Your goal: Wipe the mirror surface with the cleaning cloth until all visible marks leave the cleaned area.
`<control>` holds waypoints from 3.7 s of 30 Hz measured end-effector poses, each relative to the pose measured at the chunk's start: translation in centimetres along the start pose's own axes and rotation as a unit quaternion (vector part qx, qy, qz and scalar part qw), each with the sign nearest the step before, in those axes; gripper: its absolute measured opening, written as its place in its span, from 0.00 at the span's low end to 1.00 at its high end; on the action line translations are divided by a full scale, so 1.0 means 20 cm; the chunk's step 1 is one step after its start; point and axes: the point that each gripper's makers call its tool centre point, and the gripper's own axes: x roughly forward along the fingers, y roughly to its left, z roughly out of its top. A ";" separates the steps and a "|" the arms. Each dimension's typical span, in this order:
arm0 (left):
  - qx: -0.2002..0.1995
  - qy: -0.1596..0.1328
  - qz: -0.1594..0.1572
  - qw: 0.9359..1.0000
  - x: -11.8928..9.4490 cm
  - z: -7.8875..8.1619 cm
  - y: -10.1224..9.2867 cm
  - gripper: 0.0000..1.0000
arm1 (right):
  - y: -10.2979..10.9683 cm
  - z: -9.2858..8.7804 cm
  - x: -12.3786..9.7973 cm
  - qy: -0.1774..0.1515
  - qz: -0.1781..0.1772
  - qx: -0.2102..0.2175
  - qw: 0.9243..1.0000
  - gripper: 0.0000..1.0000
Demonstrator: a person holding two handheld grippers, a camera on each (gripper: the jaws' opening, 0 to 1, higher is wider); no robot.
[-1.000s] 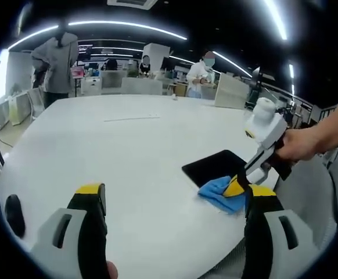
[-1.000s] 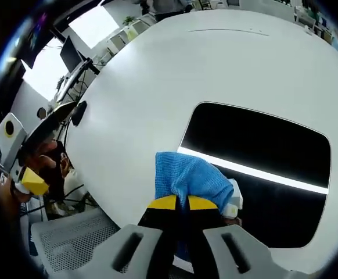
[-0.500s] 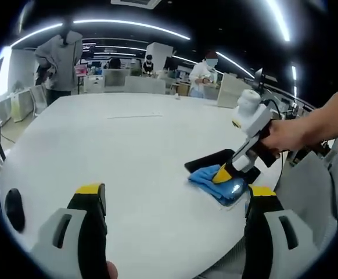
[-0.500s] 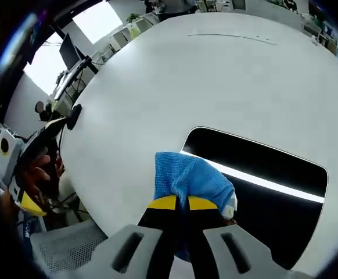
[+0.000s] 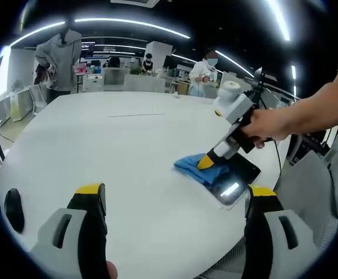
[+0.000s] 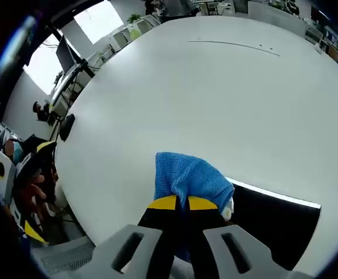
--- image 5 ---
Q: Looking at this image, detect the grey mesh office chair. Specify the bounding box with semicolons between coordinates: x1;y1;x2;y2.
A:
275;150;338;251

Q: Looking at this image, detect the ceiling air vent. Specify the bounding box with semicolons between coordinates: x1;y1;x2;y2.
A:
110;0;161;8

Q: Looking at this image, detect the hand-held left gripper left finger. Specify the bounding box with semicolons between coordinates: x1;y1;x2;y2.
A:
29;183;109;279

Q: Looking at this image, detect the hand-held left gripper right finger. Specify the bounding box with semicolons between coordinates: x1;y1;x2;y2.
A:
242;185;321;279

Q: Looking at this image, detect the black tripod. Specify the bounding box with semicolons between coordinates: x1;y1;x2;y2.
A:
250;67;271;110

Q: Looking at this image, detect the white bag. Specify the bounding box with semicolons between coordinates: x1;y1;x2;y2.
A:
9;89;32;122

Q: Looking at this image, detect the black computer mouse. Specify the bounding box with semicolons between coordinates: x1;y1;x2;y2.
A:
3;188;26;233

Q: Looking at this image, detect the black tablet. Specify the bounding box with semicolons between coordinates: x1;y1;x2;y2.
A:
198;152;262;210

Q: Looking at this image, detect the blue cleaning cloth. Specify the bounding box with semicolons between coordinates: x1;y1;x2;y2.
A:
173;153;229;186

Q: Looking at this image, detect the person's left hand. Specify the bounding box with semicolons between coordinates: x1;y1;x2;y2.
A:
106;260;119;279

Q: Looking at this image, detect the person's right hand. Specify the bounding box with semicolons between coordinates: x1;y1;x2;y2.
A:
240;106;292;149

